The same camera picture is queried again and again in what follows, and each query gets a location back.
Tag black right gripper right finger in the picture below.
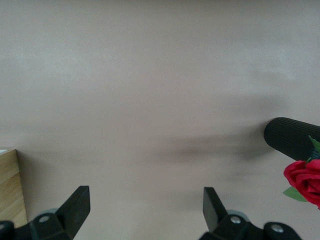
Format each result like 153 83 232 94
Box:
198 186 301 240

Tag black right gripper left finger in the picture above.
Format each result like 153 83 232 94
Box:
0 185 91 240

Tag wooden drawer cabinet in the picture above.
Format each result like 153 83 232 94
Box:
0 148 28 225

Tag red artificial rose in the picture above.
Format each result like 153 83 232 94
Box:
282 134 320 211

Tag black ribbed vase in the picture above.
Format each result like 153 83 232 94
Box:
263 116 320 162

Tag brown table cover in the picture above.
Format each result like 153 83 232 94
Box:
0 0 320 240

